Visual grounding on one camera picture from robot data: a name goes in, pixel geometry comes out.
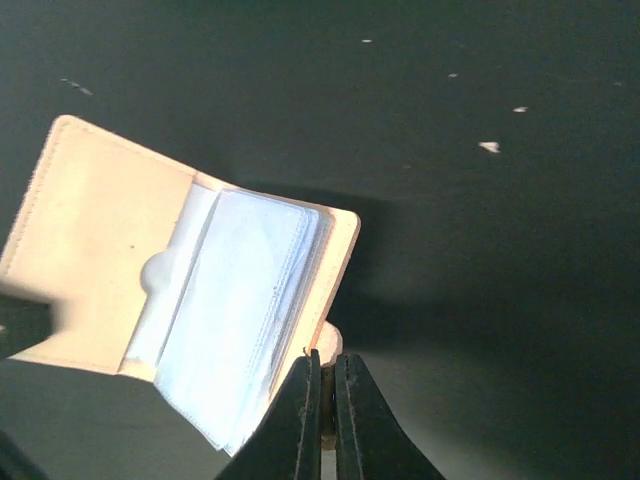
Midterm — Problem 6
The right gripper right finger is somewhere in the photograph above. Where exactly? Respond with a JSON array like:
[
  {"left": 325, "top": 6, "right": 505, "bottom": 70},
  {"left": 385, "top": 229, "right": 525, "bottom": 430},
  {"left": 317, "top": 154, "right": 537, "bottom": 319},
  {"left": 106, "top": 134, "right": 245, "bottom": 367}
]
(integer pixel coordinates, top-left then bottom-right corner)
[{"left": 334, "top": 354, "right": 443, "bottom": 480}]

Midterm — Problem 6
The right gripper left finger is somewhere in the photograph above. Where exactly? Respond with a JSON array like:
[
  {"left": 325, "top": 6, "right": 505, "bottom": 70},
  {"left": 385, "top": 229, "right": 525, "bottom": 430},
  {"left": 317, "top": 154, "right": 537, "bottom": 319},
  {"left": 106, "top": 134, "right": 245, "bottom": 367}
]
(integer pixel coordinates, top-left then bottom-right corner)
[{"left": 216, "top": 350, "right": 322, "bottom": 480}]

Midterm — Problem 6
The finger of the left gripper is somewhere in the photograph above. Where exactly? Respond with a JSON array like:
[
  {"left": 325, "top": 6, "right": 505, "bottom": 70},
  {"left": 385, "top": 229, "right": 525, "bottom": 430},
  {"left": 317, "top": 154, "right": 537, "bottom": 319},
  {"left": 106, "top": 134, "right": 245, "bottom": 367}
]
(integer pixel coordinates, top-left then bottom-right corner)
[{"left": 1, "top": 289, "right": 55, "bottom": 358}]

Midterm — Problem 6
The beige leather card holder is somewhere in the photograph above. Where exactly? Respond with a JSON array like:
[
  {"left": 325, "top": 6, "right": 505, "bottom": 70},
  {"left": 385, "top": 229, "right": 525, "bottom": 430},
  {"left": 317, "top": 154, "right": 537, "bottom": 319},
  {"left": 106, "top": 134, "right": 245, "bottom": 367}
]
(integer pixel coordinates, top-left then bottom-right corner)
[{"left": 1, "top": 115, "right": 360, "bottom": 454}]

